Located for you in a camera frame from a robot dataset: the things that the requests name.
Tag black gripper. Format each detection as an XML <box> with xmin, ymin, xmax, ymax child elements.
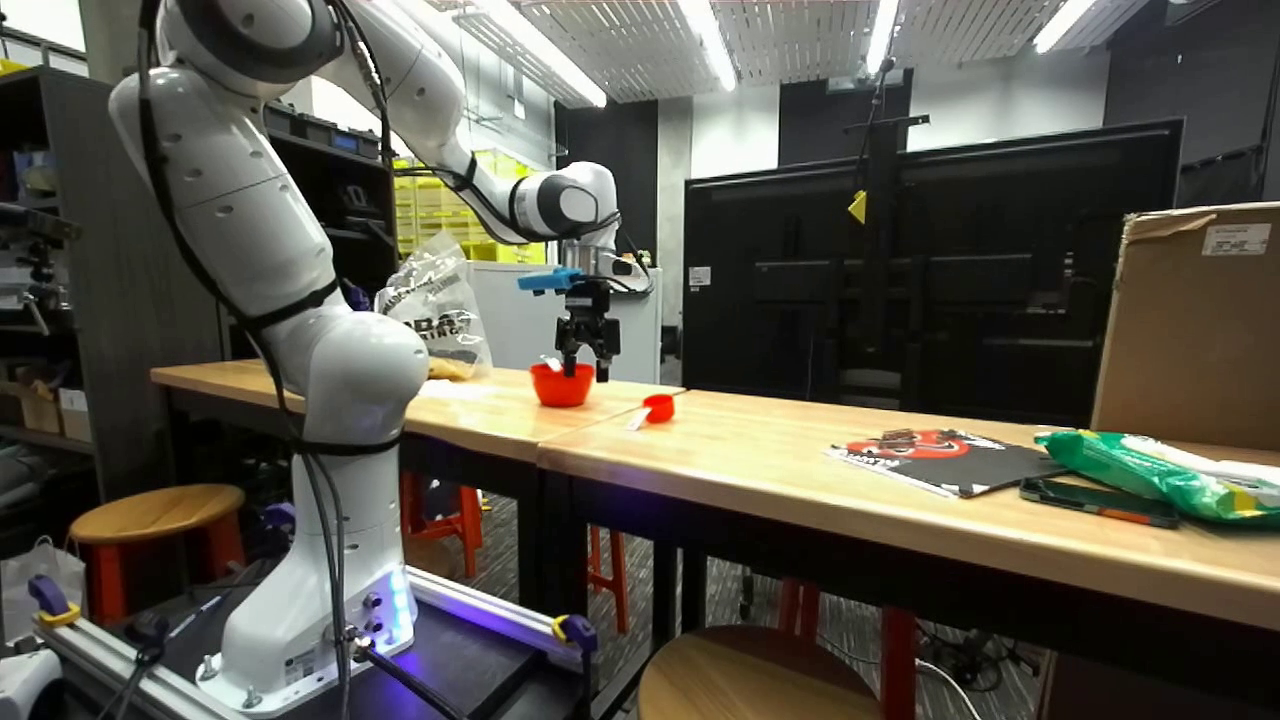
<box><xmin>557</xmin><ymin>286</ymin><xmax>625</xmax><ymax>388</ymax></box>

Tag aluminium robot base platform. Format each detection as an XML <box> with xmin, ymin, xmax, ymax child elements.
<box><xmin>36</xmin><ymin>562</ymin><xmax>604</xmax><ymax>720</ymax></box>

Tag red plastic bowl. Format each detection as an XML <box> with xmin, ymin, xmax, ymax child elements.
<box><xmin>529</xmin><ymin>355</ymin><xmax>600</xmax><ymax>410</ymax></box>

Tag clear crumpled plastic bag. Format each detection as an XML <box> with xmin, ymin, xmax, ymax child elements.
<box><xmin>371</xmin><ymin>236</ymin><xmax>495</xmax><ymax>374</ymax></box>

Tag red metal stool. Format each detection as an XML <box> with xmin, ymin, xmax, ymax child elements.
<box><xmin>396</xmin><ymin>464</ymin><xmax>493</xmax><ymax>585</ymax></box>
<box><xmin>583</xmin><ymin>521</ymin><xmax>633</xmax><ymax>640</ymax></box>
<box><xmin>775</xmin><ymin>574</ymin><xmax>926</xmax><ymax>720</ymax></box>

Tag yellow storage bins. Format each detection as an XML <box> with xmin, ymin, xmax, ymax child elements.
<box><xmin>393</xmin><ymin>156</ymin><xmax>551</xmax><ymax>270</ymax></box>

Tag purple yellow clamp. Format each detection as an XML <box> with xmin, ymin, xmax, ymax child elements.
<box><xmin>26</xmin><ymin>570</ymin><xmax>88</xmax><ymax>630</ymax></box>
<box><xmin>549</xmin><ymin>610</ymin><xmax>600</xmax><ymax>656</ymax></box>

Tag black cabinet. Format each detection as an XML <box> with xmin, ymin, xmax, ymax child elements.
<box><xmin>264</xmin><ymin>104</ymin><xmax>401</xmax><ymax>310</ymax></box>

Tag long ceiling light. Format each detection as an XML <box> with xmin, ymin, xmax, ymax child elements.
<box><xmin>1033</xmin><ymin>0</ymin><xmax>1113</xmax><ymax>55</ymax></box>
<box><xmin>675</xmin><ymin>0</ymin><xmax>741</xmax><ymax>95</ymax></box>
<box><xmin>862</xmin><ymin>0</ymin><xmax>900</xmax><ymax>78</ymax></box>
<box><xmin>458</xmin><ymin>0</ymin><xmax>611</xmax><ymax>112</ymax></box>

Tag round wooden stool seat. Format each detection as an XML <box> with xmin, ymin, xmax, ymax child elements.
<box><xmin>635</xmin><ymin>624</ymin><xmax>888</xmax><ymax>720</ymax></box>

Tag dark flat packet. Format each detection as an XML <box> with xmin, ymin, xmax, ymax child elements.
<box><xmin>833</xmin><ymin>425</ymin><xmax>1058</xmax><ymax>502</ymax></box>

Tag round wooden stool red legs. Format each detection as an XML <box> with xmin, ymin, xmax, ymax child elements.
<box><xmin>63</xmin><ymin>481</ymin><xmax>255</xmax><ymax>630</ymax></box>

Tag dark shelving unit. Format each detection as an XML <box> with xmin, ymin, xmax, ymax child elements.
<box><xmin>0</xmin><ymin>63</ymin><xmax>232</xmax><ymax>502</ymax></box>

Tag green plastic bag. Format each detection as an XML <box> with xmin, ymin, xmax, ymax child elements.
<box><xmin>1036</xmin><ymin>427</ymin><xmax>1280</xmax><ymax>531</ymax></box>

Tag brown cardboard box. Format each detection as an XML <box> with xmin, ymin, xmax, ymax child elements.
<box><xmin>1088</xmin><ymin>195</ymin><xmax>1280</xmax><ymax>456</ymax></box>

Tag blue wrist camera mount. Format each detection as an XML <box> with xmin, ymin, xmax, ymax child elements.
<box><xmin>516</xmin><ymin>263</ymin><xmax>593</xmax><ymax>298</ymax></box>

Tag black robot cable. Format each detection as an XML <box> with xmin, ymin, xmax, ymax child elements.
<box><xmin>132</xmin><ymin>0</ymin><xmax>404</xmax><ymax>720</ymax></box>

